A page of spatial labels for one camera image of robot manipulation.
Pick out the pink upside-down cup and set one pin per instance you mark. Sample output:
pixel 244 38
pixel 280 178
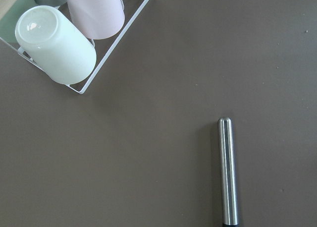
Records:
pixel 97 19

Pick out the white upside-down cup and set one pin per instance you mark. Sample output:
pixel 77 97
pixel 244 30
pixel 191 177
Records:
pixel 55 45

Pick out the green upside-down cup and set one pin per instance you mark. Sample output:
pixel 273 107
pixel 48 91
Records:
pixel 11 10

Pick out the steel muddler black tip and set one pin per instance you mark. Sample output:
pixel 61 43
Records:
pixel 230 217

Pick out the white wire cup rack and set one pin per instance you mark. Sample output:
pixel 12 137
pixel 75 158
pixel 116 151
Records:
pixel 103 47

